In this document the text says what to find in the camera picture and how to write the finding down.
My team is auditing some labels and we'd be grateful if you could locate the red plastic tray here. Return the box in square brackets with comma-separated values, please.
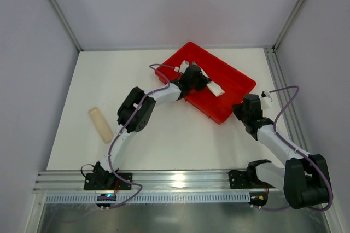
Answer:
[155, 42, 256, 125]

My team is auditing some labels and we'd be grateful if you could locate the white paper napkin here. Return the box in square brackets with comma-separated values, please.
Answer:
[206, 79, 225, 97]

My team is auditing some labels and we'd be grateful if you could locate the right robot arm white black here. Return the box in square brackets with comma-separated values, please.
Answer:
[232, 94, 334, 211]

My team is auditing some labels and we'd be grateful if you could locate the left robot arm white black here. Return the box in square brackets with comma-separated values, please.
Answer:
[85, 64, 212, 190]

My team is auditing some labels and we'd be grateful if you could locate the wooden utensil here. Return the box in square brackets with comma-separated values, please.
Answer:
[88, 107, 113, 144]

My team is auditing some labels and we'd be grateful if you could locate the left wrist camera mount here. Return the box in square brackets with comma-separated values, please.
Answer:
[173, 60, 197, 74]

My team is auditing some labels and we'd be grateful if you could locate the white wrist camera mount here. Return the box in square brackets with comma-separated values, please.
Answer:
[260, 90, 273, 110]

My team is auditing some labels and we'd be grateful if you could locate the right side aluminium rail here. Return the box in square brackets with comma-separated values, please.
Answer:
[264, 48, 308, 150]

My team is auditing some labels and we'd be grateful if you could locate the aluminium rail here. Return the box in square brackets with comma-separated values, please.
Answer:
[32, 169, 288, 193]
[264, 48, 308, 150]

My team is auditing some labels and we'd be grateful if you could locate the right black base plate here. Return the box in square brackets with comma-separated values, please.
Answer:
[228, 170, 264, 189]

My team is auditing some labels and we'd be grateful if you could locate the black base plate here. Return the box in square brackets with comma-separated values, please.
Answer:
[228, 170, 264, 189]
[83, 173, 132, 191]

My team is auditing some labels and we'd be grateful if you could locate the slotted white cable duct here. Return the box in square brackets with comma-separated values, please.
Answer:
[45, 191, 250, 205]

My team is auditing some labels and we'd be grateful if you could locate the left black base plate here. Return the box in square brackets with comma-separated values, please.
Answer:
[83, 173, 132, 191]

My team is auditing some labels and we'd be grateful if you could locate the right aluminium frame post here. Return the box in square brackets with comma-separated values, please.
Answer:
[272, 0, 307, 52]

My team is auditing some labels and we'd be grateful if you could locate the aluminium frame post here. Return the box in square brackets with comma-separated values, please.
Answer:
[272, 0, 307, 52]
[48, 0, 83, 52]

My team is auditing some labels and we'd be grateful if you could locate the aluminium front rail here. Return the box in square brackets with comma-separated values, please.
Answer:
[32, 169, 288, 193]

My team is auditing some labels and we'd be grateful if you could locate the left aluminium frame post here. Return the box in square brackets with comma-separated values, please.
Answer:
[48, 0, 83, 52]

